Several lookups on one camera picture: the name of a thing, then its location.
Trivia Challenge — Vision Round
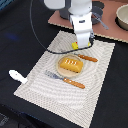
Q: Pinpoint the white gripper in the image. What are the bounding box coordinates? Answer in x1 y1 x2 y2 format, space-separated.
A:
70 13 94 48

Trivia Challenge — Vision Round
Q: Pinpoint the orange toy bread loaf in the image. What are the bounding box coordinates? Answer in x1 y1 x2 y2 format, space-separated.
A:
60 57 83 73

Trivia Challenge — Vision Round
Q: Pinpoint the white fish-shaped toy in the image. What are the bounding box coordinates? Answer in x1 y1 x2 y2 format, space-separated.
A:
9 70 27 84

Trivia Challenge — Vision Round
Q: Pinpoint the grey round bowl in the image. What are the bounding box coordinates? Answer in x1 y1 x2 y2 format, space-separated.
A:
91 6 103 24

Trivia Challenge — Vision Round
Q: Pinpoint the yellow box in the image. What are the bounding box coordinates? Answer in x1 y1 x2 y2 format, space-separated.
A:
72 42 78 50

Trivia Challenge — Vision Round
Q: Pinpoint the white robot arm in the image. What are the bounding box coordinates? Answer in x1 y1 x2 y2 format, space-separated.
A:
44 0 93 48

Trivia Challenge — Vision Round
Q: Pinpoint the grey spoon in bowl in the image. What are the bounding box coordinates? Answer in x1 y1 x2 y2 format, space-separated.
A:
93 13 109 30

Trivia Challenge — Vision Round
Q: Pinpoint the dark grey cooking pot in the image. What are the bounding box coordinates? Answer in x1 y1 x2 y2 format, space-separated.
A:
59 8 70 20

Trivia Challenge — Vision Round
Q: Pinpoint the pink stove board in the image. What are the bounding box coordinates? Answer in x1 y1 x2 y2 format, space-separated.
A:
48 0 128 43

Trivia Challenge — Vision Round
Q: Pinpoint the beige bowl on stove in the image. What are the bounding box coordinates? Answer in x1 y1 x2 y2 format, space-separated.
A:
116 4 128 30

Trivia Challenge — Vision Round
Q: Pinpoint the tan round plate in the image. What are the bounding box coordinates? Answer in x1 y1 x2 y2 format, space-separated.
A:
56 54 83 78

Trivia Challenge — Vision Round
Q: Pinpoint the beige woven placemat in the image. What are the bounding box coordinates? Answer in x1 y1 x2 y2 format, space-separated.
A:
14 31 115 128

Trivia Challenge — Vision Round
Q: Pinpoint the black cable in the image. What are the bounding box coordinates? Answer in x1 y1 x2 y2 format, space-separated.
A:
29 0 91 55

